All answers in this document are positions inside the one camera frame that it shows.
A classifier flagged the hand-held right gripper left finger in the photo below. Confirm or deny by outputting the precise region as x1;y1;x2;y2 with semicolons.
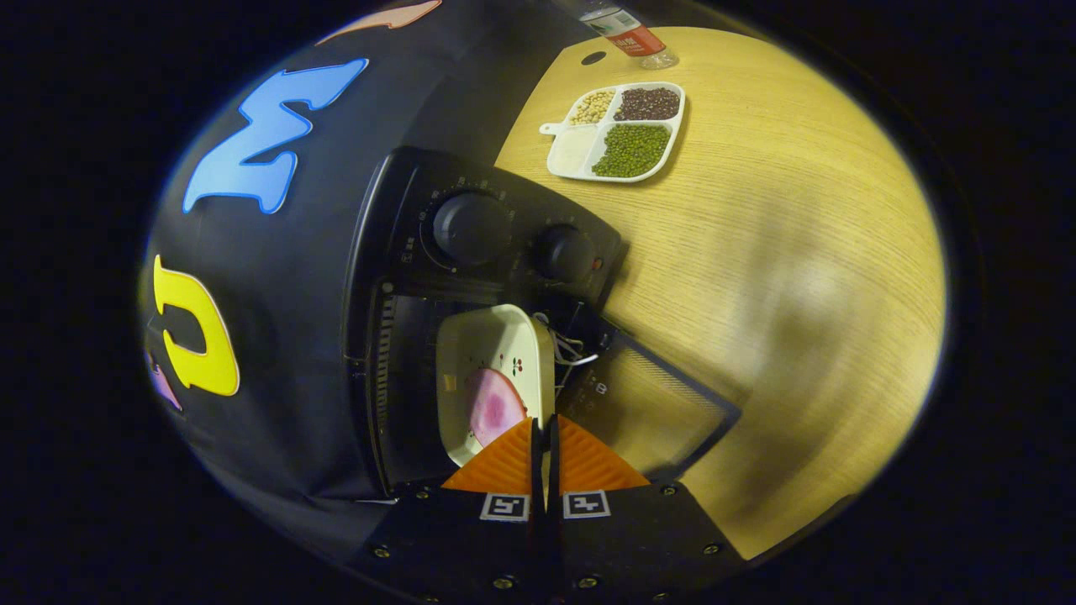
357;416;543;602

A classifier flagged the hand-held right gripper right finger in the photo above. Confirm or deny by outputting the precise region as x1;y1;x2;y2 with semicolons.
546;413;745;602

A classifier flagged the pink meat slice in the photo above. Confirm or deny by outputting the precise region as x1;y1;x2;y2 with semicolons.
465;367;529;448

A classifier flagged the cream square food plate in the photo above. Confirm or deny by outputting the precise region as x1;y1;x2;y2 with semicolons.
435;304;557;467

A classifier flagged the black electric oven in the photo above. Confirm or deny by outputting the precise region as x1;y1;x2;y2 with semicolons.
340;145;742;497

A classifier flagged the white divided bean tray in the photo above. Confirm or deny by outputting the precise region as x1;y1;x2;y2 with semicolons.
540;82;686;183

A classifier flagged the clear bottle with red label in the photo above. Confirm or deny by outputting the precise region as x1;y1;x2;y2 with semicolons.
578;0;678;70

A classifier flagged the oven wire rack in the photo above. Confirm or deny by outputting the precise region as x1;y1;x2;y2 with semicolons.
531;311;602;396

